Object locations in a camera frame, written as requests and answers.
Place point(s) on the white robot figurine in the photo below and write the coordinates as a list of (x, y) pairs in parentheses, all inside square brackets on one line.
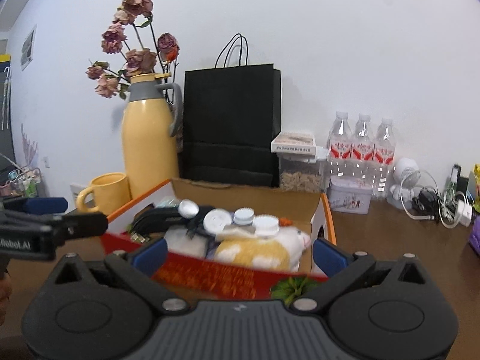
[(406, 174)]

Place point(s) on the person's left hand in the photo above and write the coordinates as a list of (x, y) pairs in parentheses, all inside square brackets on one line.
[(5, 293)]

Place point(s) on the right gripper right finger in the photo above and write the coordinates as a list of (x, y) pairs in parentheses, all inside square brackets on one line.
[(344, 271)]

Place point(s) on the white jar lid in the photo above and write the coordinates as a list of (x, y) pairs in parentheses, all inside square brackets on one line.
[(188, 209)]

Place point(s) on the yellow white plush toy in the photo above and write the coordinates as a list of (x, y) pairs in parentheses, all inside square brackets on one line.
[(278, 253)]

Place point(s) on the small pink white box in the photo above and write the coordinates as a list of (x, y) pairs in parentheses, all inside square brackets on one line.
[(294, 144)]

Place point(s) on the white tin box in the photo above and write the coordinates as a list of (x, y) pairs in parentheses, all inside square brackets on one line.
[(349, 195)]

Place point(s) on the yellow ceramic mug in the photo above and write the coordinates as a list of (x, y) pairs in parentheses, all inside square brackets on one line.
[(106, 194)]

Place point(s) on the orange black insect toy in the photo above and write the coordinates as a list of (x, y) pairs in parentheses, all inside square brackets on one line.
[(284, 222)]

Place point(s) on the black zipper pouch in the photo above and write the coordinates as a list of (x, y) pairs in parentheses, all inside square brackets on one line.
[(160, 220)]

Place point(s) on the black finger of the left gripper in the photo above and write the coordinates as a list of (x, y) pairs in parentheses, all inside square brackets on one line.
[(82, 225)]

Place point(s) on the dried rose bouquet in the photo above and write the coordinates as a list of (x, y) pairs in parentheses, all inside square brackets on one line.
[(132, 37)]

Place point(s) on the white ribbed jar cap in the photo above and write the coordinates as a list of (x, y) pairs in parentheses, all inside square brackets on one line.
[(266, 225)]

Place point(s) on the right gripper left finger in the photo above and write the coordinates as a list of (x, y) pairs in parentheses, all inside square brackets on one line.
[(134, 270)]

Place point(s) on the yellow thermos jug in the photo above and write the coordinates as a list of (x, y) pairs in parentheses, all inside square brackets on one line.
[(151, 121)]

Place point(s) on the black paper bag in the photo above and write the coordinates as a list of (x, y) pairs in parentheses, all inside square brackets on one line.
[(231, 115)]

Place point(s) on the water bottle left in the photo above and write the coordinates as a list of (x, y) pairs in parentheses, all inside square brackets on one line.
[(339, 144)]

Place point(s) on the water bottle middle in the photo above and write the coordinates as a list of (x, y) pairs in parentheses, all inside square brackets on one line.
[(362, 146)]

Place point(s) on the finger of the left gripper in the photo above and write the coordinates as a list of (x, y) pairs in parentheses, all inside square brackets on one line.
[(36, 205)]

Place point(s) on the water bottle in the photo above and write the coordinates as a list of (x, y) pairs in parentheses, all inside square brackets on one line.
[(362, 146), (339, 144), (383, 157)]

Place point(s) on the water bottle right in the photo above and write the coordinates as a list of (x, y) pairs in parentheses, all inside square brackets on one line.
[(383, 157)]

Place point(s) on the clear seed container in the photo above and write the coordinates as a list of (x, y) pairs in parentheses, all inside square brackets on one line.
[(302, 173)]

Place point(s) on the red cardboard box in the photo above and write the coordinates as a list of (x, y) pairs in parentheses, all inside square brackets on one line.
[(309, 212)]

